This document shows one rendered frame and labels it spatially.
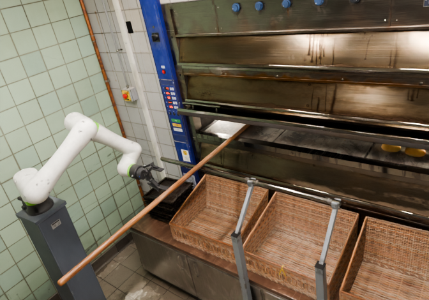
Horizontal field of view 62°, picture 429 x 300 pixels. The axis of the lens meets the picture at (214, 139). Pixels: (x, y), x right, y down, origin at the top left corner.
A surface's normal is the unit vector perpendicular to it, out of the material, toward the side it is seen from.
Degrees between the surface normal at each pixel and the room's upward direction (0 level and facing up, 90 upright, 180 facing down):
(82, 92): 90
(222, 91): 70
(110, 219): 90
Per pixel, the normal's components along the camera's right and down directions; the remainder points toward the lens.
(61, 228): 0.83, 0.11
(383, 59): -0.61, 0.12
